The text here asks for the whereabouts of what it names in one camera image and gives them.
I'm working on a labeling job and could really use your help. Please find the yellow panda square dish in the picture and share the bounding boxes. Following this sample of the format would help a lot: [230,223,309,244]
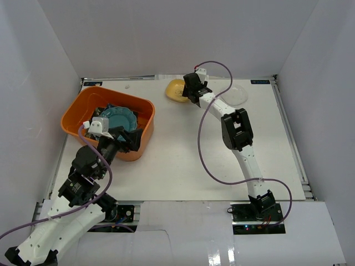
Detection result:
[165,79,189,103]

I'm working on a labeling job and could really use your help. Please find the teal scalloped round plate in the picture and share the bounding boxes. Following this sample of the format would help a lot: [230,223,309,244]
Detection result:
[99,106,138,131]

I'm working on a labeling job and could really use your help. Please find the black floral square plate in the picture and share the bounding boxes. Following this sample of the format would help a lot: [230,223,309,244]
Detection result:
[84,107,105,140]

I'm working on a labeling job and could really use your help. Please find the clear glass plate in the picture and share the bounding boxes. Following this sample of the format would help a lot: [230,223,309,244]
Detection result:
[221,85,249,106]

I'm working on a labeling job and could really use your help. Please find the yellow and black square plate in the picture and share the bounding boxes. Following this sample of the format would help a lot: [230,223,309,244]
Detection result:
[131,110,141,129]

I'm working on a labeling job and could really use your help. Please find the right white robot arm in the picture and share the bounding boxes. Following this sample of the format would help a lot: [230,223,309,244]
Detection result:
[182,69,276,221]

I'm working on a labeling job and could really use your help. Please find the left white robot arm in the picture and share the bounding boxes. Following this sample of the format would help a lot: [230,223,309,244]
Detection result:
[5,124,143,265]

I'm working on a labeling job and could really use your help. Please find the orange plastic bin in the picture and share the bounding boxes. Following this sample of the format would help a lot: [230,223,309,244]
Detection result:
[61,86,155,161]

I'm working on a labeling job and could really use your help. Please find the white paper sheets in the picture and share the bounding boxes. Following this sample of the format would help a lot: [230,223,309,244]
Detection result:
[154,73,210,81]

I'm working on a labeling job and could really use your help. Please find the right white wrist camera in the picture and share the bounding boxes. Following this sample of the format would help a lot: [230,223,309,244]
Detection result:
[194,66,208,84]

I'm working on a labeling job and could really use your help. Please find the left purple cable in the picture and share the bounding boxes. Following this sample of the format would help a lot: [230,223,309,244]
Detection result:
[0,126,113,244]

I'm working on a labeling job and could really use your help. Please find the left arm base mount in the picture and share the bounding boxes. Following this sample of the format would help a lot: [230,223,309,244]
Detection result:
[88,204,139,233]

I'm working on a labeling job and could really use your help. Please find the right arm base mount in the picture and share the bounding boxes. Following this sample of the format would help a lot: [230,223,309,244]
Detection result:
[227,203,286,235]

